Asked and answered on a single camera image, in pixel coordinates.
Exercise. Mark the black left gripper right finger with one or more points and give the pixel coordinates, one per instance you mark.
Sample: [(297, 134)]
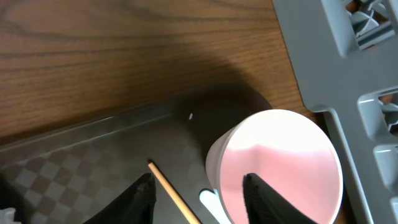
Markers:
[(264, 205)]

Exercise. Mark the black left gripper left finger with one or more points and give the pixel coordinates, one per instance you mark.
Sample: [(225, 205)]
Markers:
[(134, 206)]

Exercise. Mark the pink plastic cup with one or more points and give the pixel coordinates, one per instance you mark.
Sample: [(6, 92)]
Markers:
[(286, 150)]

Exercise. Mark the grey dishwasher rack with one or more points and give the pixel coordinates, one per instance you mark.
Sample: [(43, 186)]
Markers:
[(346, 68)]

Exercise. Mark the wooden chopstick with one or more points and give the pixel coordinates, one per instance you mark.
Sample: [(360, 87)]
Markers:
[(173, 194)]

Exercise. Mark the light blue plastic knife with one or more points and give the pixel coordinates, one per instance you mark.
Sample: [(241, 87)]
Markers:
[(211, 200)]

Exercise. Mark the brown serving tray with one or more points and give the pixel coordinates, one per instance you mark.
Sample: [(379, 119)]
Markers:
[(68, 176)]

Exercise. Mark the crumpled snack wrapper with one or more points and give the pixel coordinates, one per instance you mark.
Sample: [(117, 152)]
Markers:
[(7, 216)]

